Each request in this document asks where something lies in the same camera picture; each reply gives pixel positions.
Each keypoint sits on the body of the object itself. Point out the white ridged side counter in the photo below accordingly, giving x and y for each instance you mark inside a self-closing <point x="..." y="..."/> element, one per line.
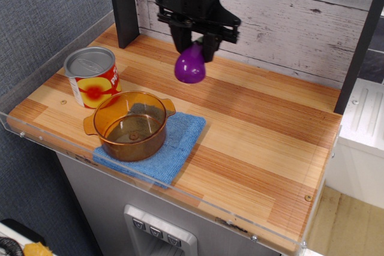
<point x="356" y="164"/>

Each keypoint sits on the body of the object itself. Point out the amber glass pot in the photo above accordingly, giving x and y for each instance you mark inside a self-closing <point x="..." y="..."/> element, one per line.
<point x="130" y="125"/>

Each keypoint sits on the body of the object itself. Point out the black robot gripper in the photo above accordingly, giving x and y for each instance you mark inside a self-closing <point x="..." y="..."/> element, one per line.
<point x="206" y="17"/>

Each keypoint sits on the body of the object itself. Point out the purple toy eggplant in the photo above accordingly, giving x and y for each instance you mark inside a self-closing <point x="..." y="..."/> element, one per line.
<point x="190" y="66"/>

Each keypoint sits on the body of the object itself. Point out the dark left vertical post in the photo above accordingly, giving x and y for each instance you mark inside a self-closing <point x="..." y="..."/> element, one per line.
<point x="126" y="21"/>

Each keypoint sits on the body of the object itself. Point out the dark right vertical post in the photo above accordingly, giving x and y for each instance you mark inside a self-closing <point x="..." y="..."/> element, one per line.
<point x="367" y="33"/>

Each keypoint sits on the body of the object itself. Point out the dark vertical post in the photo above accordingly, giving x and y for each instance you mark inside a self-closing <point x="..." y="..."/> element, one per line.
<point x="367" y="33"/>
<point x="126" y="21"/>

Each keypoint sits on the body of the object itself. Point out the red yellow peach can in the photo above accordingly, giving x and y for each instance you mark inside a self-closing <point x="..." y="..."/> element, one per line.
<point x="93" y="75"/>

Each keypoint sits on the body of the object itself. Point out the clear acrylic table guard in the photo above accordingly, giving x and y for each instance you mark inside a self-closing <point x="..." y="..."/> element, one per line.
<point x="40" y="182"/>

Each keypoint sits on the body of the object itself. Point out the silver dispenser button panel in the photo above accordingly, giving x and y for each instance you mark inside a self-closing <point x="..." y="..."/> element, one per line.
<point x="151" y="235"/>

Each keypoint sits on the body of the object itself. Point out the yellow cloth corner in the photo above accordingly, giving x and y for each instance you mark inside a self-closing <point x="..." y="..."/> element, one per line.
<point x="37" y="249"/>

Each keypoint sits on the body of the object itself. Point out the blue microfiber cloth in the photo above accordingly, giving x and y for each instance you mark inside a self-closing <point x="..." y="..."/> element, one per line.
<point x="183" y="131"/>

